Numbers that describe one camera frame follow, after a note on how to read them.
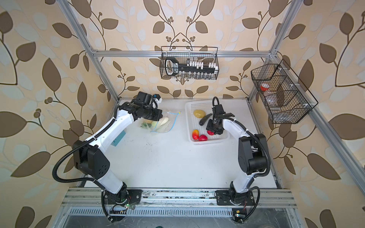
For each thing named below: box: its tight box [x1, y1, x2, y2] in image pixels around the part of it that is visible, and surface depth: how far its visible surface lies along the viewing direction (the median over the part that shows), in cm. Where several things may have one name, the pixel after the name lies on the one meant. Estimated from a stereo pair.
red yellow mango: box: [192, 129, 200, 141], surface depth 96 cm
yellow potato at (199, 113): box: [193, 109, 206, 119], surface depth 107 cm
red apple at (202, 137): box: [198, 134, 208, 142], surface depth 95 cm
